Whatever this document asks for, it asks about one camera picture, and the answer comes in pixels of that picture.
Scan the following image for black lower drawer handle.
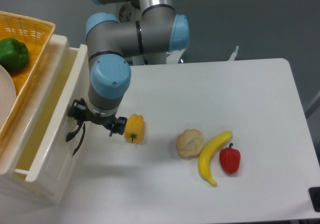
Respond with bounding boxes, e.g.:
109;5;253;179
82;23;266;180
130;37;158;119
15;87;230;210
72;124;86;156

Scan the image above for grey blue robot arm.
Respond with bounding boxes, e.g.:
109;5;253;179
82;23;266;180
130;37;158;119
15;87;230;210
68;0;190;134

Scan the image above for yellow banana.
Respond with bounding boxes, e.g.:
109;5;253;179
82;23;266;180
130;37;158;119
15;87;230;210
198;131;233;187

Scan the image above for yellow woven basket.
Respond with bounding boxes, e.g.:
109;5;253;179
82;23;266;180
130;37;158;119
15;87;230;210
0;11;56;140

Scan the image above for bread roll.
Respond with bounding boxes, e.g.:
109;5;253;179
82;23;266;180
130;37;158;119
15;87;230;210
175;129;204;159

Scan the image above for white drawer cabinet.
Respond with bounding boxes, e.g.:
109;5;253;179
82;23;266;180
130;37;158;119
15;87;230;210
0;35;85;204

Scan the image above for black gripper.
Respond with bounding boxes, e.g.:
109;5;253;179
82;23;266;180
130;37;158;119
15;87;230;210
67;98;128;137

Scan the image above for red bell pepper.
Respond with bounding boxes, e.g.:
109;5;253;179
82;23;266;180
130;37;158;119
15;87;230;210
219;143;241;174

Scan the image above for black drawer handle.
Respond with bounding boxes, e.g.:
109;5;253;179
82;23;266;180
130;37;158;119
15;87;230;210
72;124;86;156
65;122;83;142

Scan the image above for green bell pepper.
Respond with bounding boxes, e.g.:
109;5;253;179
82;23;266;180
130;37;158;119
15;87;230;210
0;38;30;72

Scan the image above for white drawer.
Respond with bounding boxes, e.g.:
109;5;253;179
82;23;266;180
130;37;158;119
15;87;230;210
13;44;90;202

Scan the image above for black object at table edge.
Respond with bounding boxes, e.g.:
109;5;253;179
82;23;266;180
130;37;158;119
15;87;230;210
308;187;320;213

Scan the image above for black top drawer handle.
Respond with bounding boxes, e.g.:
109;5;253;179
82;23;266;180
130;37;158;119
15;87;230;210
65;122;83;142

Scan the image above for white plate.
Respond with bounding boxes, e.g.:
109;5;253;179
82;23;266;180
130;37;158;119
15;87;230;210
0;66;16;127

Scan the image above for yellow bell pepper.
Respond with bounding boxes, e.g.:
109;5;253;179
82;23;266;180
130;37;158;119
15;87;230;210
124;114;145;144

